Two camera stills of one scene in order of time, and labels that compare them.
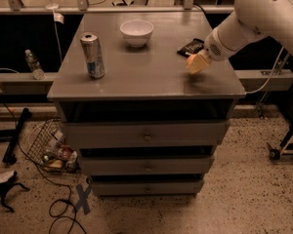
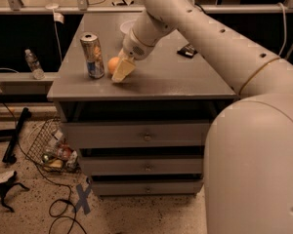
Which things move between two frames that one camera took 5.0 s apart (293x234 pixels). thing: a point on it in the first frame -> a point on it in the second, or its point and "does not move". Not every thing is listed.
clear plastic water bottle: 33,63 does not move
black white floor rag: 2,180 does not move
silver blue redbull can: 91,46 does not move
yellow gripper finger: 196,62 -> 123,69
